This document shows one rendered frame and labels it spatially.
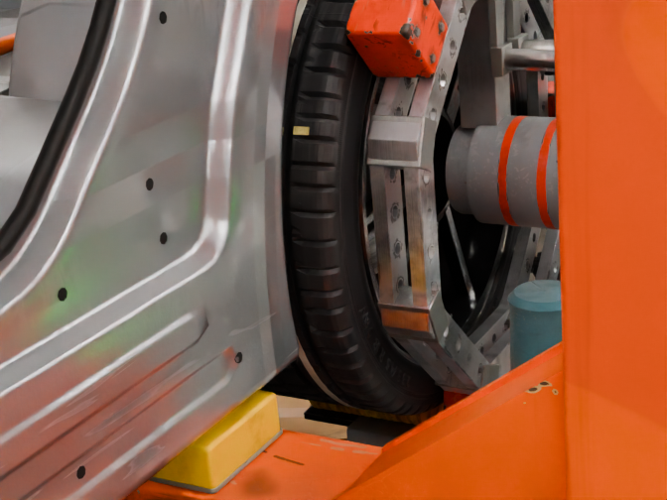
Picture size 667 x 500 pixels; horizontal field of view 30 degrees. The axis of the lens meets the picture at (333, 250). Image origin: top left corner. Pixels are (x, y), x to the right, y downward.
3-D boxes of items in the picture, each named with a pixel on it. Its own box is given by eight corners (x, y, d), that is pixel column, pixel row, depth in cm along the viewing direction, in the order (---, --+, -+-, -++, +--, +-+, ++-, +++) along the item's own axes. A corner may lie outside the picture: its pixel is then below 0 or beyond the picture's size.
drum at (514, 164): (485, 202, 170) (480, 102, 166) (639, 213, 160) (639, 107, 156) (444, 235, 159) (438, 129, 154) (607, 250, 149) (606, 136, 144)
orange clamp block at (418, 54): (389, 26, 142) (359, -22, 135) (452, 26, 138) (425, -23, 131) (372, 78, 140) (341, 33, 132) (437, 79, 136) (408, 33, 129)
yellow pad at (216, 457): (180, 413, 140) (174, 373, 138) (285, 433, 134) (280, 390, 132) (103, 471, 129) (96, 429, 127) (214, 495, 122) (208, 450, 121)
